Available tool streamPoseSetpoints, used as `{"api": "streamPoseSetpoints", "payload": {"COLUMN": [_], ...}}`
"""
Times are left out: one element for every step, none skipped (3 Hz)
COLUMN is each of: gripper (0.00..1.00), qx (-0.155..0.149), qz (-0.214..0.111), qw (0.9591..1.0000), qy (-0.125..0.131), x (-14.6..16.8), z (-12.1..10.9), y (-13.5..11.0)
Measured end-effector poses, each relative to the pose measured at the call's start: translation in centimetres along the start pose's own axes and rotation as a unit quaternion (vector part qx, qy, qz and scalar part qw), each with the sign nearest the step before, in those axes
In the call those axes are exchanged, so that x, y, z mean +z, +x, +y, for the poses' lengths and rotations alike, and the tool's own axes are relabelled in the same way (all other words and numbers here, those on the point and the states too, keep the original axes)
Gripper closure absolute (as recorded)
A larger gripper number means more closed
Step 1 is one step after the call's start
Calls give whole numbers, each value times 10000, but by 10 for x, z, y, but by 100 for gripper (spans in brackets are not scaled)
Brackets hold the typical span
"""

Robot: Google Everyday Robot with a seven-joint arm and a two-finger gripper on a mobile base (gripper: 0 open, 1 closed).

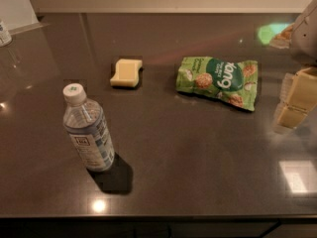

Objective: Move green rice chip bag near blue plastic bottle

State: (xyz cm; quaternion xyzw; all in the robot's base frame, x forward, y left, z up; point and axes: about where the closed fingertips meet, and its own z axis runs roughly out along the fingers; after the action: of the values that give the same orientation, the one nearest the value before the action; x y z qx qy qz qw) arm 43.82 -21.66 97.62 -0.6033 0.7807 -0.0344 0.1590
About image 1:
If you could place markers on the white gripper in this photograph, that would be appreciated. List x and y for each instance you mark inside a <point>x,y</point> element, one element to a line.
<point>306,39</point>

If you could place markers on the green rice chip bag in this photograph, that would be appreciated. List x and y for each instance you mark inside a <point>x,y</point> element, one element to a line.
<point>235,83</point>

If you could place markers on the blue plastic water bottle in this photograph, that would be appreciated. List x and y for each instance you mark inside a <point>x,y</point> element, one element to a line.
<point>85,123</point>

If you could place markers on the yellow sponge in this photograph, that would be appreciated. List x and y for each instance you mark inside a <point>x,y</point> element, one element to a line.
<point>126,73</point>

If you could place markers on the white board at corner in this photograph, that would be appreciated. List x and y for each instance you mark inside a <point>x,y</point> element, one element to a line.
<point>19,16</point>

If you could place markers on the white container at left edge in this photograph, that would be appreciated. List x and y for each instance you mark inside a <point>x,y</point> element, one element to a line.
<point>5,36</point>

